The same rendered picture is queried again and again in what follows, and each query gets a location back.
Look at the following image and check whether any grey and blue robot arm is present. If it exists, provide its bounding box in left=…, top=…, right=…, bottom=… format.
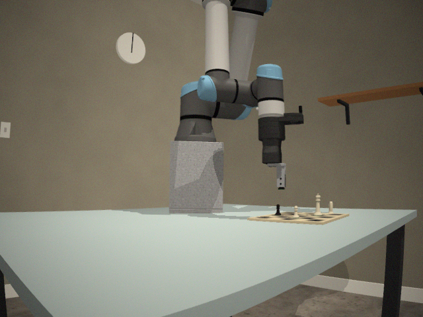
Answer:
left=174, top=0, right=284, bottom=142

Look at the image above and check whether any white chess king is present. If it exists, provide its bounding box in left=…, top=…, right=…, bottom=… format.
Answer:
left=313, top=194, right=322, bottom=216

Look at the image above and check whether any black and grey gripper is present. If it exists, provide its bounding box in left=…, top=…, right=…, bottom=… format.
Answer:
left=256, top=100, right=304, bottom=187

